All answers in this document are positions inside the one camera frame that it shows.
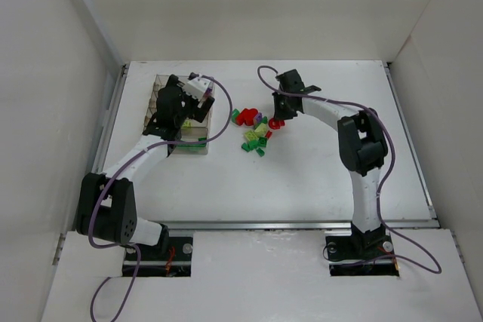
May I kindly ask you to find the clear compartment organizer tray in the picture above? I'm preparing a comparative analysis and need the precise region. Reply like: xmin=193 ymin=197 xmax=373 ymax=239
xmin=143 ymin=75 xmax=211 ymax=155

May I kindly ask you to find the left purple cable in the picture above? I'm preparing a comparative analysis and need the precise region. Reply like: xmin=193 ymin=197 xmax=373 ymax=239
xmin=87 ymin=72 xmax=233 ymax=322

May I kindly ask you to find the green lego left of pile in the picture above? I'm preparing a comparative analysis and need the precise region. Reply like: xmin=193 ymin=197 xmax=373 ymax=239
xmin=231 ymin=109 xmax=240 ymax=123

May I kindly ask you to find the small green lego bottom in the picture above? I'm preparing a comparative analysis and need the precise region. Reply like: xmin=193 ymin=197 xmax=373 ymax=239
xmin=256 ymin=148 xmax=265 ymax=157

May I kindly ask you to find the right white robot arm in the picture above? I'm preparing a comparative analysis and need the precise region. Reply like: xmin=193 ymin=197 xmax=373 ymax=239
xmin=272 ymin=69 xmax=388 ymax=251

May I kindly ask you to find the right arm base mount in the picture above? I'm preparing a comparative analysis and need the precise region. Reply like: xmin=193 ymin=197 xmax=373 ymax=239
xmin=323 ymin=234 xmax=399 ymax=277

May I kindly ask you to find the aluminium rail front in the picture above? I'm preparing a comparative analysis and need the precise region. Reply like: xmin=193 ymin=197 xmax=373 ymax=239
xmin=164 ymin=219 xmax=440 ymax=231

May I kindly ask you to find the lime lego pile block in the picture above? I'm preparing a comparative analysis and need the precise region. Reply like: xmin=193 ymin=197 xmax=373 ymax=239
xmin=244 ymin=124 xmax=268 ymax=142

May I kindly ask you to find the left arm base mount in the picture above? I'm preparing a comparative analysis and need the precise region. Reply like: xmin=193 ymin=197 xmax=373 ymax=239
xmin=137 ymin=236 xmax=193 ymax=278

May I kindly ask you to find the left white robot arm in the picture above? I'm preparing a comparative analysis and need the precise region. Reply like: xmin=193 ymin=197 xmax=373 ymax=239
xmin=75 ymin=73 xmax=214 ymax=250

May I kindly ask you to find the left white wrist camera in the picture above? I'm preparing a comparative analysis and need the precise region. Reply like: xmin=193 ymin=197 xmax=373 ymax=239
xmin=183 ymin=73 xmax=213 ymax=100

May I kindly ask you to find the dark green flat lego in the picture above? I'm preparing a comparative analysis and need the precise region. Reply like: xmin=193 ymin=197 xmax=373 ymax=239
xmin=177 ymin=143 xmax=208 ymax=153

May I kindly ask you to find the red arch lego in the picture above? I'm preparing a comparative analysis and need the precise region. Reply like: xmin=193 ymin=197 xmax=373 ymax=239
xmin=268 ymin=118 xmax=285 ymax=130

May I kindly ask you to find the large red lego block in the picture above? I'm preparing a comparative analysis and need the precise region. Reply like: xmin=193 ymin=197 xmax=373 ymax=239
xmin=235 ymin=109 xmax=259 ymax=126

